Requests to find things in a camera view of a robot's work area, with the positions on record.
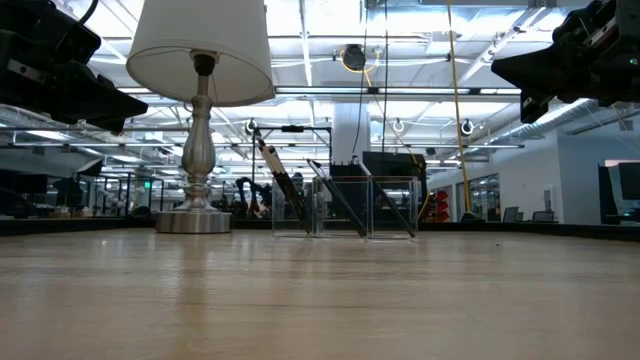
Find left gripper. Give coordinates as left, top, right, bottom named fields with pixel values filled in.
left=0, top=0, right=150, bottom=135

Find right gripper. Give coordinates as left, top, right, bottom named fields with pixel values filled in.
left=490, top=0, right=640, bottom=125

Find makeup brush wide silver ferrule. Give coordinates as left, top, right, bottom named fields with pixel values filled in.
left=256, top=137, right=314, bottom=235

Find makeup brush round dark tip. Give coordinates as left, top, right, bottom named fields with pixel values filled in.
left=355, top=160, right=418, bottom=239

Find makeup brush pointed silver ferrule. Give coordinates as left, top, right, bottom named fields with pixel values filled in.
left=264, top=149, right=315, bottom=235

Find background robot station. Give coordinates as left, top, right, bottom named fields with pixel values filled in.
left=74, top=172, right=166, bottom=219

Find black studio light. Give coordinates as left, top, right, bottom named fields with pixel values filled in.
left=52, top=158, right=105, bottom=217

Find table lamp white shade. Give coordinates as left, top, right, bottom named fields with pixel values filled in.
left=125, top=0, right=276, bottom=235

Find long ceiling light bar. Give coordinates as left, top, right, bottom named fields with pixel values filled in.
left=272, top=85, right=524, bottom=97

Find computer monitor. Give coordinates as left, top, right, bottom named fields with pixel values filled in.
left=598, top=160, right=640, bottom=225

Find red storage bins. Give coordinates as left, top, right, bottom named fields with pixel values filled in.
left=430, top=188, right=451, bottom=223

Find black cabinet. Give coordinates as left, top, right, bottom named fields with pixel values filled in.
left=329, top=151, right=429, bottom=224

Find clear acrylic organizer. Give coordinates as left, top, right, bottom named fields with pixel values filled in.
left=271, top=174, right=419, bottom=242

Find silver ventilation duct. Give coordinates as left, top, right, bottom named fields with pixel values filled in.
left=492, top=97, right=599, bottom=146

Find yellow cable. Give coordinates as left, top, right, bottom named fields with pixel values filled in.
left=446, top=0, right=474, bottom=219

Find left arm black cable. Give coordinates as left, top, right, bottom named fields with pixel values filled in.
left=77, top=0, right=100, bottom=25

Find black aluminium rig frame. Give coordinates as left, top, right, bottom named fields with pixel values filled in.
left=0, top=215, right=640, bottom=242

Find hanging black cable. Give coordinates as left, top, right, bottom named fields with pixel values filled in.
left=349, top=0, right=371, bottom=166
left=380, top=0, right=390, bottom=161

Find ceiling cable reel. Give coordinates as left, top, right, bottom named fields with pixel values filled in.
left=341, top=43, right=368, bottom=72

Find background black frame rig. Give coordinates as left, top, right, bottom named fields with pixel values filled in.
left=251, top=124, right=333, bottom=221

